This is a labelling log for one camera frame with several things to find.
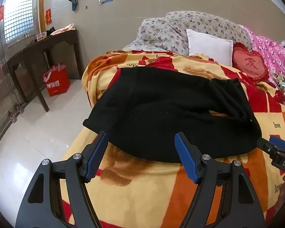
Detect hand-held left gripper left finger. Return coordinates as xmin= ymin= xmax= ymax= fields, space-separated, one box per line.
xmin=15 ymin=131 xmax=109 ymax=228

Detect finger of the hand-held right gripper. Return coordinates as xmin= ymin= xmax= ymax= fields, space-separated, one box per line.
xmin=256 ymin=138 xmax=279 ymax=158
xmin=269 ymin=136 xmax=285 ymax=151

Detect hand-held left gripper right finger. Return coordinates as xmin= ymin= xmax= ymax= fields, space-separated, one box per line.
xmin=174 ymin=132 xmax=266 ymax=228

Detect black pants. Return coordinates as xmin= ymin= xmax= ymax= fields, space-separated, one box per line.
xmin=83 ymin=66 xmax=262 ymax=163

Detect rose printed blanket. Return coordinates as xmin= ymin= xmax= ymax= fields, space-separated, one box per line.
xmin=60 ymin=50 xmax=285 ymax=228

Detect red shopping bag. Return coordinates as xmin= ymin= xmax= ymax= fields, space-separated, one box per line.
xmin=43 ymin=63 xmax=71 ymax=97

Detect red heart cushion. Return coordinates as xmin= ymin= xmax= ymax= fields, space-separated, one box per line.
xmin=232 ymin=42 xmax=269 ymax=84

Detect pink printed quilt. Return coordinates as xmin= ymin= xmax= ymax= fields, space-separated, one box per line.
xmin=240 ymin=25 xmax=285 ymax=88

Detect white pillow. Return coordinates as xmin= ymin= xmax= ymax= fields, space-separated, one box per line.
xmin=186 ymin=29 xmax=234 ymax=67

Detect dark wooden table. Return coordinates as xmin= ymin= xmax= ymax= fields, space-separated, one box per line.
xmin=2 ymin=30 xmax=83 ymax=112

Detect glass panel door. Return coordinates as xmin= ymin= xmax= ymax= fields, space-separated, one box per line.
xmin=0 ymin=0 xmax=46 ymax=136

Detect grey floral quilt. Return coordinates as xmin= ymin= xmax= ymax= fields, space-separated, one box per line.
xmin=122 ymin=11 xmax=252 ymax=56

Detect pink cloth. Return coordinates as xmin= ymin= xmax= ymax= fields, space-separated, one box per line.
xmin=50 ymin=24 xmax=75 ymax=36

